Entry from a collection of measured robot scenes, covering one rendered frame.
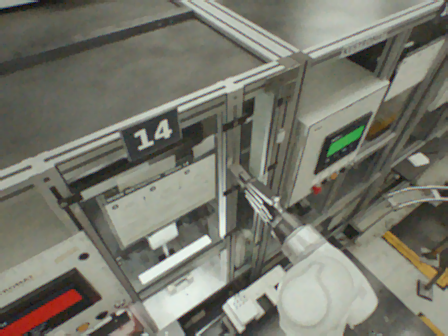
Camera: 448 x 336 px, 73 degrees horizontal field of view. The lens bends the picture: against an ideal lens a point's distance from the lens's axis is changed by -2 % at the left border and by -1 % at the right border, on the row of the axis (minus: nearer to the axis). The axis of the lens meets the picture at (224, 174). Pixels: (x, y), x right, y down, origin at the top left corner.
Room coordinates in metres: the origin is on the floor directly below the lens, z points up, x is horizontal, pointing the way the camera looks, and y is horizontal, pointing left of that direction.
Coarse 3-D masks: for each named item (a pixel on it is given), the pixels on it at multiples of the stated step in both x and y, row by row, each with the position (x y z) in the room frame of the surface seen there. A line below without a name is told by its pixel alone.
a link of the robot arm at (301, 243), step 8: (296, 232) 0.33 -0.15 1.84; (304, 232) 0.33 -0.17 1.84; (312, 232) 0.33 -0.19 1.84; (288, 240) 0.32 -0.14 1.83; (296, 240) 0.31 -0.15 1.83; (304, 240) 0.31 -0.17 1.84; (312, 240) 0.31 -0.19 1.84; (320, 240) 0.31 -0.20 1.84; (288, 248) 0.31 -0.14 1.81; (296, 248) 0.30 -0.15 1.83; (304, 248) 0.30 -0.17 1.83; (312, 248) 0.29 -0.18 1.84; (288, 256) 0.30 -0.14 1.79; (296, 256) 0.29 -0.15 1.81; (304, 256) 0.28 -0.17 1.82
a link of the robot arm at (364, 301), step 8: (320, 248) 0.29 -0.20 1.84; (328, 248) 0.30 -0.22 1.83; (312, 256) 0.28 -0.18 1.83; (320, 256) 0.26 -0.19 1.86; (328, 256) 0.26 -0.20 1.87; (336, 256) 0.27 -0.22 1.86; (344, 256) 0.28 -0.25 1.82; (344, 264) 0.25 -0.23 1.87; (352, 264) 0.26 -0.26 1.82; (352, 272) 0.23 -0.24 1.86; (360, 272) 0.25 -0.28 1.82; (352, 280) 0.21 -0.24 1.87; (360, 280) 0.22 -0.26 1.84; (360, 288) 0.21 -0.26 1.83; (368, 288) 0.21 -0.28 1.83; (352, 296) 0.19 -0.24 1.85; (360, 296) 0.20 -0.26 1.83; (368, 296) 0.20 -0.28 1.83; (376, 296) 0.21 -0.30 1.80; (352, 304) 0.18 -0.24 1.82; (360, 304) 0.18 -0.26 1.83; (368, 304) 0.18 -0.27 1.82; (376, 304) 0.19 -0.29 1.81; (352, 312) 0.17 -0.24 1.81; (360, 312) 0.17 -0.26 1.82; (368, 312) 0.17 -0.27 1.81; (352, 320) 0.16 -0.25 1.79; (360, 320) 0.16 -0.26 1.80
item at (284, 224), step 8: (272, 208) 0.39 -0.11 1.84; (280, 216) 0.37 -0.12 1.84; (288, 216) 0.37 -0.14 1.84; (296, 216) 0.38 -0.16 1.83; (272, 224) 0.39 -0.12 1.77; (280, 224) 0.36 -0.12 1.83; (288, 224) 0.35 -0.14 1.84; (296, 224) 0.35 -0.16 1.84; (304, 224) 0.36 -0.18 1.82; (272, 232) 0.35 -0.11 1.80; (280, 232) 0.34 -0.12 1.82; (288, 232) 0.34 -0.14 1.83; (280, 240) 0.33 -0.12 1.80
